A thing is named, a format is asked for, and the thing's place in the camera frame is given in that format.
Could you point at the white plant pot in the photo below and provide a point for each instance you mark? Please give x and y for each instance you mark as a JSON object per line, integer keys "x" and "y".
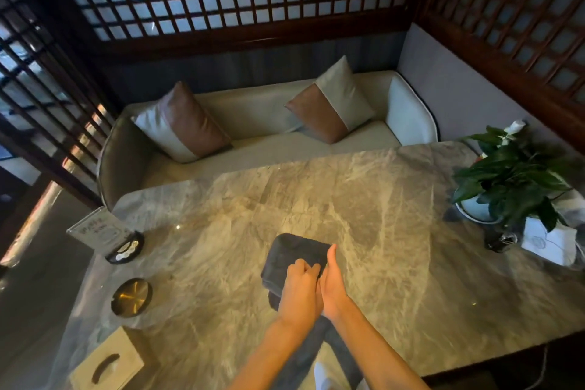
{"x": 473, "y": 211}

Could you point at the person's light trousers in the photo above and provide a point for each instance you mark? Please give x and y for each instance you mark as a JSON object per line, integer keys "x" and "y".
{"x": 327, "y": 373}

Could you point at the small black holder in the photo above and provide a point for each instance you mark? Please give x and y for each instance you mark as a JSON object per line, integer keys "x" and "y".
{"x": 499, "y": 240}

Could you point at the white paper napkin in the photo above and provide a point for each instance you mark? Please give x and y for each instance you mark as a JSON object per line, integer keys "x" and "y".
{"x": 548, "y": 243}

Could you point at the person's right forearm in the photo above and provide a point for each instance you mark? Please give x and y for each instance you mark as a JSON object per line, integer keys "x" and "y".
{"x": 377, "y": 353}

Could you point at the person's left fingers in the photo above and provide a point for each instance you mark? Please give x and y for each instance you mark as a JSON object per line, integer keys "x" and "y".
{"x": 306, "y": 269}

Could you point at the brown and grey cushion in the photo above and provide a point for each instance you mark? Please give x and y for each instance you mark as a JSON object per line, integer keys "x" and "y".
{"x": 331, "y": 104}

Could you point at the round gold ashtray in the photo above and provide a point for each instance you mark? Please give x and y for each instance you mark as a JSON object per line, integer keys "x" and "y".
{"x": 131, "y": 297}

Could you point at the person's left forearm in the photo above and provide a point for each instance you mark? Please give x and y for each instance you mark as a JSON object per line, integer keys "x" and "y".
{"x": 267, "y": 357}

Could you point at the person's right fingers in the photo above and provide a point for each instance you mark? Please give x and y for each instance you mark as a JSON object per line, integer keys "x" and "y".
{"x": 332, "y": 260}

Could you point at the green potted plant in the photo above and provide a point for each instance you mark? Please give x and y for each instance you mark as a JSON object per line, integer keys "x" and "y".
{"x": 512, "y": 175}

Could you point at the dark grey towel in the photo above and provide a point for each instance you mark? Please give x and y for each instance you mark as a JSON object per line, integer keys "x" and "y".
{"x": 290, "y": 255}

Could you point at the beige upholstered sofa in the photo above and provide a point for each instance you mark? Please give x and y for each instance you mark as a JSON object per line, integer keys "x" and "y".
{"x": 265, "y": 138}

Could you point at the person's left hand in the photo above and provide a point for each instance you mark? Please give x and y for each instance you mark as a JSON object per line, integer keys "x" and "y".
{"x": 299, "y": 296}

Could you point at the brown and white cushion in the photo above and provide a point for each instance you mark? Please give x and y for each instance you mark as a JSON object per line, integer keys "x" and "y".
{"x": 183, "y": 122}

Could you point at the wooden tissue box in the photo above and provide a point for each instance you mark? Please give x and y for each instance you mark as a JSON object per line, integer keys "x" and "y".
{"x": 107, "y": 364}

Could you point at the person's right hand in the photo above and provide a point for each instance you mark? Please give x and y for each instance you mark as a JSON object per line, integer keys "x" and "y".
{"x": 333, "y": 291}

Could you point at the clear acrylic table sign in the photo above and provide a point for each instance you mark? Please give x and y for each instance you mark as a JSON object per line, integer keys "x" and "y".
{"x": 103, "y": 229}

